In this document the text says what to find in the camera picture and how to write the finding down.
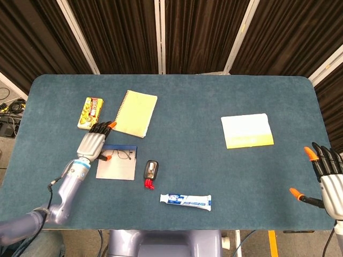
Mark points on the yellow spiral notebook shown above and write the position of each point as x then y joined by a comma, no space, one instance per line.
134,113

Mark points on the black-rimmed eyeglasses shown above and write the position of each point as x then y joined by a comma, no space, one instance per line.
122,154

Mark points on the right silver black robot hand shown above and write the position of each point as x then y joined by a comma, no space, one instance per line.
333,190

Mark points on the yellow floor tape strip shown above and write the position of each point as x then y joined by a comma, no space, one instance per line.
272,243

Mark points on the dark brown pleated curtain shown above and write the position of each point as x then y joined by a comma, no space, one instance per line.
120,34
289,34
332,107
201,34
26,40

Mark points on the blue-edged white box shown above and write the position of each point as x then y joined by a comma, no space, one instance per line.
118,170

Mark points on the white blue toothpaste tube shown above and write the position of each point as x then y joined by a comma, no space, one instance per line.
187,201

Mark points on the white partition frame post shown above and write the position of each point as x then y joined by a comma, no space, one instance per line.
239,37
160,34
77,34
12,84
325,65

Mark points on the white table leg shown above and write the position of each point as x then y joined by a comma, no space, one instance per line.
238,242

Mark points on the black floor box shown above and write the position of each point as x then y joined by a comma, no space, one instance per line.
6,128

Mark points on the blue felt table cover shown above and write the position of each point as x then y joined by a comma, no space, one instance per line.
187,160

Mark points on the left lavender robot arm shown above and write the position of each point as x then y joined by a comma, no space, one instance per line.
67,192

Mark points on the yellow snack box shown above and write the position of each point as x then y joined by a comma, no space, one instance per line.
90,112

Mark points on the lavender robot torso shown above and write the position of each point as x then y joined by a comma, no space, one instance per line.
166,243

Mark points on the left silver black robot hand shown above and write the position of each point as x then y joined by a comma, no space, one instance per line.
89,146

